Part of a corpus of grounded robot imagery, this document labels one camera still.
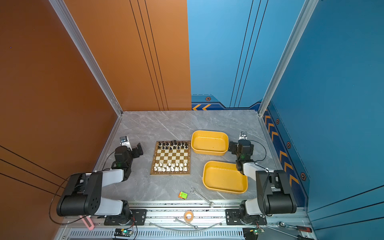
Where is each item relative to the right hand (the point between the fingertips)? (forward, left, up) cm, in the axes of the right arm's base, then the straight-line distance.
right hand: (239, 142), depth 93 cm
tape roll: (-41, +31, -8) cm, 52 cm away
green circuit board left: (-46, +62, -8) cm, 77 cm away
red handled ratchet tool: (-43, -14, -6) cm, 45 cm away
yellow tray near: (-19, +11, -8) cm, 23 cm away
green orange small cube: (-30, +34, -6) cm, 45 cm away
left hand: (-1, +66, +2) cm, 66 cm away
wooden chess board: (-8, +42, -5) cm, 43 cm away
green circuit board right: (-46, 0, -9) cm, 47 cm away
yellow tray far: (+5, +18, -7) cm, 20 cm away
